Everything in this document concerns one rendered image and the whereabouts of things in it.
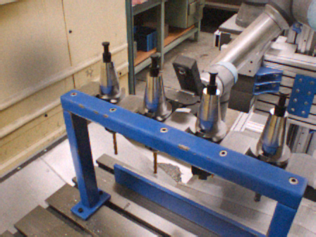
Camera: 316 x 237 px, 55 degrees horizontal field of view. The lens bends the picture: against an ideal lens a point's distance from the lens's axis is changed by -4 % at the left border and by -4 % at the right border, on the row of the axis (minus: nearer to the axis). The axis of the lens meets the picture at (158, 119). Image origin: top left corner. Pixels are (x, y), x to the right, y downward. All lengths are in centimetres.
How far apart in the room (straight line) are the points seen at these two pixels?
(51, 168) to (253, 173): 77
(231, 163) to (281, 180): 7
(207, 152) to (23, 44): 65
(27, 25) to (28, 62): 11
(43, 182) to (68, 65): 38
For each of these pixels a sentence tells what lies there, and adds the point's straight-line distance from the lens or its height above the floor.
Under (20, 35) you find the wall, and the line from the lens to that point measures 95.
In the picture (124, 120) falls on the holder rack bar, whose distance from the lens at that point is 55.
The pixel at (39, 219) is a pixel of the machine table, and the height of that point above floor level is 90.
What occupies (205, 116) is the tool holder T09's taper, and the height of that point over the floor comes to 126.
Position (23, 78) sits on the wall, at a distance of 99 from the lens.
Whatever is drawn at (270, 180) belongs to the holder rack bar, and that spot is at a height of 123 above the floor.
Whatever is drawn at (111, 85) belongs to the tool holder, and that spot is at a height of 125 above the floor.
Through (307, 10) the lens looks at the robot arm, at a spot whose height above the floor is 134.
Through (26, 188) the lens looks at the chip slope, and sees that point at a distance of 106.
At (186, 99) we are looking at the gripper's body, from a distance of 67.
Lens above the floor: 153
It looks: 34 degrees down
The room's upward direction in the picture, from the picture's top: straight up
